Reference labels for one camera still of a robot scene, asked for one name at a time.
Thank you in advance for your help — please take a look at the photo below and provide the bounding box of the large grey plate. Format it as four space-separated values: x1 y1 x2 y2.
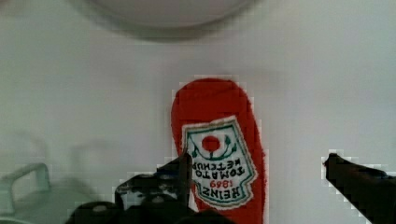
64 0 261 42

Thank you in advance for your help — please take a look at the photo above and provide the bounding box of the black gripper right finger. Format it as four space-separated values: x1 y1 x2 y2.
323 153 396 224

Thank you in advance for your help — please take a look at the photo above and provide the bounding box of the red plush ketchup bottle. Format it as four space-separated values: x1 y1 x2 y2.
171 78 266 224

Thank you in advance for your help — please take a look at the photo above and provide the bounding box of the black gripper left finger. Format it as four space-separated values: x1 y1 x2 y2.
114 153 192 210

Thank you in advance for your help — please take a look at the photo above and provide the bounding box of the green pot with handle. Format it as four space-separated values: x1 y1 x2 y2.
1 162 97 224

